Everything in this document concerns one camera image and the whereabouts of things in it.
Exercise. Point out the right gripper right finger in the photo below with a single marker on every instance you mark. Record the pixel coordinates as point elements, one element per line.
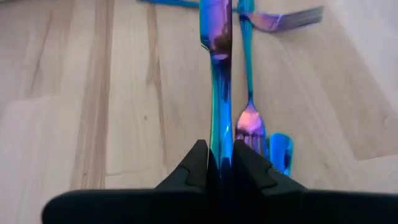
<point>295,208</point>

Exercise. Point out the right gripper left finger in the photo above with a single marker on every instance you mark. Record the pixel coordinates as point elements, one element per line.
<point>140,208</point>

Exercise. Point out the iridescent rainbow fork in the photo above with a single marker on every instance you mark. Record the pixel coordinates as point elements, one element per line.
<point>250,121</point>
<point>273,21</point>

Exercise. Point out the iridescent rainbow table knife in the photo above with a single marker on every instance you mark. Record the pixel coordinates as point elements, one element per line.
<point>220,109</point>

